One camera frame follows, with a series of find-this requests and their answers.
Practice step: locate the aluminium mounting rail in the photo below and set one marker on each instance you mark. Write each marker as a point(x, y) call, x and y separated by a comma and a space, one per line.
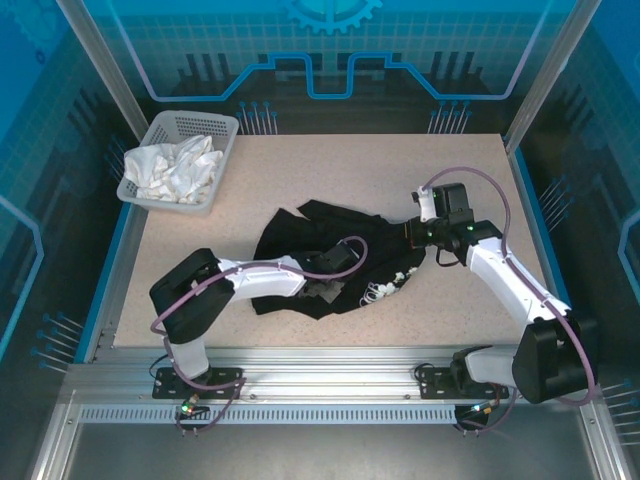
point(325, 370)

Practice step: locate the white perforated plastic basket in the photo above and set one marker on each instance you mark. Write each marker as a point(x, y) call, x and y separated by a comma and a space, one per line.
point(220, 165)

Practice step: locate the aluminium frame post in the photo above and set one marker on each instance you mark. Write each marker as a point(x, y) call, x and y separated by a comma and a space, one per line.
point(109, 75)
point(550, 75)

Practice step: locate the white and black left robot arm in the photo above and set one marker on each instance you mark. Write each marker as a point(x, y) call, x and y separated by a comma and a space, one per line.
point(190, 300)

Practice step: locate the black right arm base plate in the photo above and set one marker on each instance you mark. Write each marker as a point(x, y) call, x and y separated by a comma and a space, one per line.
point(432, 385)

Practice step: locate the grey metal plate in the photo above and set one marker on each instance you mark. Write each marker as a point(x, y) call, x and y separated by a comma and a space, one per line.
point(325, 455)

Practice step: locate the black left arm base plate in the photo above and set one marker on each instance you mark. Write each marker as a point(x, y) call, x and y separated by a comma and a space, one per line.
point(224, 374)

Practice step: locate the black t-shirt with floral print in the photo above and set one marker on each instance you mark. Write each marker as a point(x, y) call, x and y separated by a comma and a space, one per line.
point(300, 235)

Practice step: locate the crumpled white cloth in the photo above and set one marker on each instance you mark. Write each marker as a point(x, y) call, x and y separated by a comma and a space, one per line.
point(170, 170)

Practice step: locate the aluminium frame bar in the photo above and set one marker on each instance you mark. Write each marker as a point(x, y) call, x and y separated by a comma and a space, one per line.
point(607, 460)
point(47, 467)

